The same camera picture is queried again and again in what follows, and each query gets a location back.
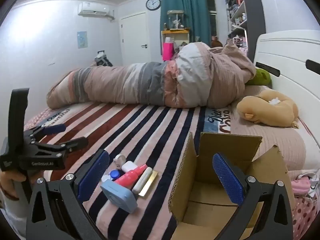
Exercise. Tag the white door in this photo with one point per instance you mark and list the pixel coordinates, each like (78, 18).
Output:
(133, 37)

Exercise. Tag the white tube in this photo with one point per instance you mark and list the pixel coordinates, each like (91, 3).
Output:
(142, 180)

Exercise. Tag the gold flat card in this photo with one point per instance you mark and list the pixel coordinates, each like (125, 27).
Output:
(150, 183)

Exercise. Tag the yellow shelf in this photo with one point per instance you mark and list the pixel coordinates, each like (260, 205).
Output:
(175, 32)

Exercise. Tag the person's left hand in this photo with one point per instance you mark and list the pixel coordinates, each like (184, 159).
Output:
(10, 181)

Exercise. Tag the tan plush toy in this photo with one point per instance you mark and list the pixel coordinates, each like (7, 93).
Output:
(275, 110)

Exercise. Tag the white air conditioner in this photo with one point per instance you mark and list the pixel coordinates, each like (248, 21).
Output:
(95, 10)

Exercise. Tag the green plush toy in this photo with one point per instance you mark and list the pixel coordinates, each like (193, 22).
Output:
(261, 77)

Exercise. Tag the white bed headboard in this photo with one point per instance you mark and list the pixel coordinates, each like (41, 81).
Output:
(287, 55)

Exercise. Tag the brown cardboard box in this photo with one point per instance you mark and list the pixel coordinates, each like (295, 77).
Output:
(185, 180)

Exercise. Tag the light blue square case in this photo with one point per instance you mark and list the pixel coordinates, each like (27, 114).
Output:
(117, 195)

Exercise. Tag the dark bookshelf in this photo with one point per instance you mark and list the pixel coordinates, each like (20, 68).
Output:
(255, 7)

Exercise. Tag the white earbuds case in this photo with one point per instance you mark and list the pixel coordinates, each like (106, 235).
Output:
(128, 166)

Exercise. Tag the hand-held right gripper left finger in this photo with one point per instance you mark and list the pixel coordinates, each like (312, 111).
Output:
(93, 177)

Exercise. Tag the blue capped small bottle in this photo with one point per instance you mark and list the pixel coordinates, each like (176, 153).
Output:
(113, 175)

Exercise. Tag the round wall clock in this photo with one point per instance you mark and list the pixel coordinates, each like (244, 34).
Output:
(153, 4)

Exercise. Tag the glass fish tank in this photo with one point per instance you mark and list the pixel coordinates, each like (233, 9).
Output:
(176, 20)

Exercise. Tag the pink ribbed pillow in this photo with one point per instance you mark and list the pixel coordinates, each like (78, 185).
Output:
(280, 142)

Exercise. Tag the blue wall poster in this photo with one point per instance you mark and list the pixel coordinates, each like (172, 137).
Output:
(82, 40)

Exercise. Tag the pink pouch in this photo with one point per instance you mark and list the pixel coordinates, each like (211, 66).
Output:
(301, 186)

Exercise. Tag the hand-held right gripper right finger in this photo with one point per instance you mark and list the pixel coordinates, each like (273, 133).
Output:
(227, 180)

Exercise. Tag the striped printed blanket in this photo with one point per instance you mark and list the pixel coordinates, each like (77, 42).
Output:
(125, 135)

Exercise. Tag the pink grey rolled duvet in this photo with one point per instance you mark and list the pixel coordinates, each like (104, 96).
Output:
(150, 85)

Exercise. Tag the window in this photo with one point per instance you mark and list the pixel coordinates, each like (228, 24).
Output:
(212, 15)

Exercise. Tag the teal curtain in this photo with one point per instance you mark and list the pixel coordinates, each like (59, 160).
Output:
(195, 15)

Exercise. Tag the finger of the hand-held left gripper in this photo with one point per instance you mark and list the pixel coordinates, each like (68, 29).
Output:
(53, 129)
(77, 142)

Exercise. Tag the pink bag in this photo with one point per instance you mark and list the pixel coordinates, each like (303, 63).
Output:
(168, 51)

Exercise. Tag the red squeeze bottle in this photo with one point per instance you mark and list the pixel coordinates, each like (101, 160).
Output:
(130, 176)

